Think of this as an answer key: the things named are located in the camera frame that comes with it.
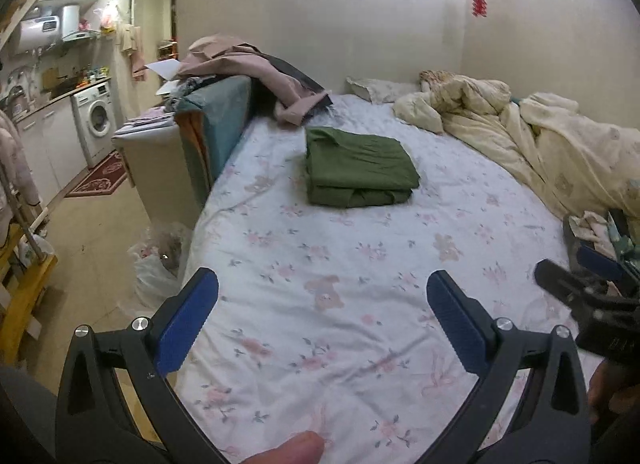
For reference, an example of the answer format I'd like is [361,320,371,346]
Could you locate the beige side cabinet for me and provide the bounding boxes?
[111,116,201,229]

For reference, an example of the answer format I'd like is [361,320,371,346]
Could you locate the pink coat pile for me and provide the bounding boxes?
[175,34,333,127]

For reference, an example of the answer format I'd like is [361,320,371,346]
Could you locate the person's left hand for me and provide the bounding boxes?
[240,431,326,464]

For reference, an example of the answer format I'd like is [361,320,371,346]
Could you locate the person's grey trouser leg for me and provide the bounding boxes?
[0,364,58,464]

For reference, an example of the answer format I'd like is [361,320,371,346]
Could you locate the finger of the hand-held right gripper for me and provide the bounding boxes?
[576,245,627,287]
[534,259,598,312]

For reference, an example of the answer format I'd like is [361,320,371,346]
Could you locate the white water heater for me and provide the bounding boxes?
[12,4,81,55]

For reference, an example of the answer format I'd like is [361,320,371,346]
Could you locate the white kitchen base cabinet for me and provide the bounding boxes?
[12,96,88,207]

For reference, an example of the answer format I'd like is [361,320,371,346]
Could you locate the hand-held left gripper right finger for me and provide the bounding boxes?
[425,270,593,464]

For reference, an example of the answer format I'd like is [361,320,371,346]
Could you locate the blue headboard cushion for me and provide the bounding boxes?
[175,74,253,195]

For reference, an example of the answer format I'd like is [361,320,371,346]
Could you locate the open cardboard box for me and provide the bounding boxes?
[144,58,183,94]

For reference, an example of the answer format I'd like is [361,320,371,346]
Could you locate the hanging pink towels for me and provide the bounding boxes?
[116,24,146,82]

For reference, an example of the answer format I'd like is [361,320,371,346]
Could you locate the bed with floral sheet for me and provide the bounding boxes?
[170,91,640,464]

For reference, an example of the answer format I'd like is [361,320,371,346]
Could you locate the white plastic bag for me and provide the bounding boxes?
[127,221,193,312]

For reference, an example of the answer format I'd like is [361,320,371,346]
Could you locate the yellow wooden stool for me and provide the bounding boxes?
[0,221,58,365]

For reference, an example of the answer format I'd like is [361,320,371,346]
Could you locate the pale pillow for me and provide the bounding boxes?
[346,76,423,104]

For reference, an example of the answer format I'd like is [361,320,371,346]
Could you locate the green pants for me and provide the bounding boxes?
[305,126,421,209]

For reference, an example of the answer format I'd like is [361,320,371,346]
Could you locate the cream quilt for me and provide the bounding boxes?
[392,70,640,219]

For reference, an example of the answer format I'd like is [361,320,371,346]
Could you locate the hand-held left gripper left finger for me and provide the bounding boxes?
[55,268,226,464]

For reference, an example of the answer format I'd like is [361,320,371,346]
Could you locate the white washing machine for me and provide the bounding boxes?
[70,81,118,169]

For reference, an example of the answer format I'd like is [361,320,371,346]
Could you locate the person's right hand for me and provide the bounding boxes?
[587,359,632,427]

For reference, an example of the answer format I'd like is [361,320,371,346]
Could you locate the red patterned rug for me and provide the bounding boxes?
[64,150,130,199]

